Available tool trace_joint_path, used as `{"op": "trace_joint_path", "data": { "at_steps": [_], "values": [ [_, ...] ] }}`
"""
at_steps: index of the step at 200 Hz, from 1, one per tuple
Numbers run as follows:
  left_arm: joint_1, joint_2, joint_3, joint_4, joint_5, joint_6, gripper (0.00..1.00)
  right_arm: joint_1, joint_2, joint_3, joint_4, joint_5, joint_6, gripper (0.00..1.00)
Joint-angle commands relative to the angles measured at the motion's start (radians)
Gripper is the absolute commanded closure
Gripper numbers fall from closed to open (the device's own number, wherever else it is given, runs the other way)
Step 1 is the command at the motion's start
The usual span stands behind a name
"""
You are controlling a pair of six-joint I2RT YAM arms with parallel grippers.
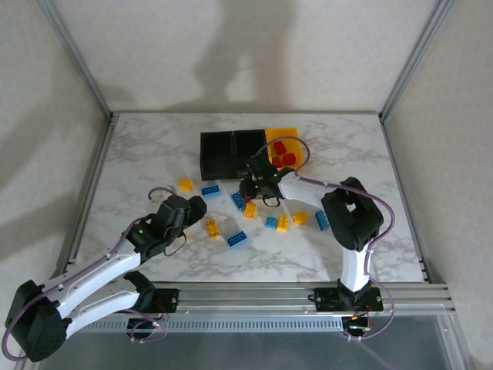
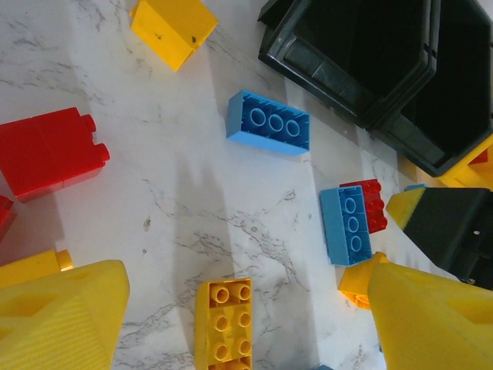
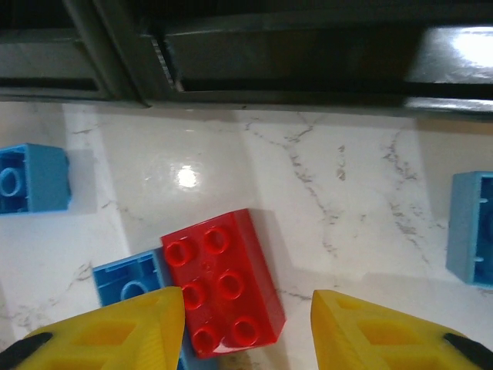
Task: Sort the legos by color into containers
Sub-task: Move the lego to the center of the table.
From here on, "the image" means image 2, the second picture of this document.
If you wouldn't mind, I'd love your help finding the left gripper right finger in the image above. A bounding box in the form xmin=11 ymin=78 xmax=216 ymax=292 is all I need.
xmin=366 ymin=252 xmax=493 ymax=370

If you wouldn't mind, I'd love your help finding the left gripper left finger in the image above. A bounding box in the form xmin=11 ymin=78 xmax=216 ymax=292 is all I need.
xmin=0 ymin=259 xmax=131 ymax=370

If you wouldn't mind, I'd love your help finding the red lego brick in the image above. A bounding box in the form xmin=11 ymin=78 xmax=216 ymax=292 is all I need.
xmin=339 ymin=179 xmax=388 ymax=235
xmin=32 ymin=106 xmax=112 ymax=190
xmin=0 ymin=117 xmax=65 ymax=204
xmin=0 ymin=194 xmax=18 ymax=243
xmin=467 ymin=148 xmax=493 ymax=170

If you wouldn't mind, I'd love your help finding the long yellow lego brick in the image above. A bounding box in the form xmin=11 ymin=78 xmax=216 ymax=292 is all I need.
xmin=193 ymin=277 xmax=254 ymax=370

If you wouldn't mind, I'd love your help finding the yellow plastic bin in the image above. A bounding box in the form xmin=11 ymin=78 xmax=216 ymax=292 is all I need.
xmin=437 ymin=133 xmax=493 ymax=190

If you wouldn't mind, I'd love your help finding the black plastic bin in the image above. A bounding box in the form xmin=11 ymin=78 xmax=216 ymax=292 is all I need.
xmin=257 ymin=0 xmax=443 ymax=129
xmin=367 ymin=0 xmax=493 ymax=179

